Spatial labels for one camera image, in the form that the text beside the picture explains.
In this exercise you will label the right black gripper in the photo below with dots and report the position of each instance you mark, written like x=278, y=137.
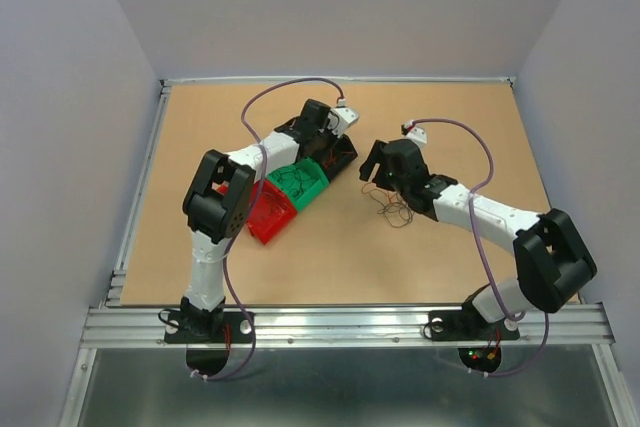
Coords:
x=376, y=154

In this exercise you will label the aluminium rail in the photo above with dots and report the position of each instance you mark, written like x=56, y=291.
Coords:
x=268, y=80
x=120, y=269
x=335, y=326

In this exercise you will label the aluminium left rail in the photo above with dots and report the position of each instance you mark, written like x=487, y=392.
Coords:
x=120, y=269

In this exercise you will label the black plastic bin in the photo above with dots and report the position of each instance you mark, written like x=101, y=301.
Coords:
x=337, y=158

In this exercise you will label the aluminium back rail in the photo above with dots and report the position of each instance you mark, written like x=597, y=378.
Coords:
x=268, y=80

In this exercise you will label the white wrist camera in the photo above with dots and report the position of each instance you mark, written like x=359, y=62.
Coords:
x=412, y=131
x=344, y=117

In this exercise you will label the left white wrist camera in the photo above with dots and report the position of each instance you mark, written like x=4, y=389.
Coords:
x=344, y=117

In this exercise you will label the aluminium front rail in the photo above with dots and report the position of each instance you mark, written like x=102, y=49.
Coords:
x=335, y=326

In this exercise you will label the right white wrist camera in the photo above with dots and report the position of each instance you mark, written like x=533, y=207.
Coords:
x=412, y=131

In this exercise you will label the green plastic bin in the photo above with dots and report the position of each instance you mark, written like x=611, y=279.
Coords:
x=302, y=182

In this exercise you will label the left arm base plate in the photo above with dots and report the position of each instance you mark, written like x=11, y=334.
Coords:
x=235, y=329

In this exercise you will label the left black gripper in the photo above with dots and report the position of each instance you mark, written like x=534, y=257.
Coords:
x=332, y=137

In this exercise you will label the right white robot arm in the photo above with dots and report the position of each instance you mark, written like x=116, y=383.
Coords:
x=551, y=258

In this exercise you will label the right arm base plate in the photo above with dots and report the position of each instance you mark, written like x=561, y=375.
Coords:
x=460, y=323

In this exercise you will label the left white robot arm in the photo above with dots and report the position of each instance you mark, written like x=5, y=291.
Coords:
x=221, y=196

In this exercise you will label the red plastic bin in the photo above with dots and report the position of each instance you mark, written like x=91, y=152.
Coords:
x=271, y=214

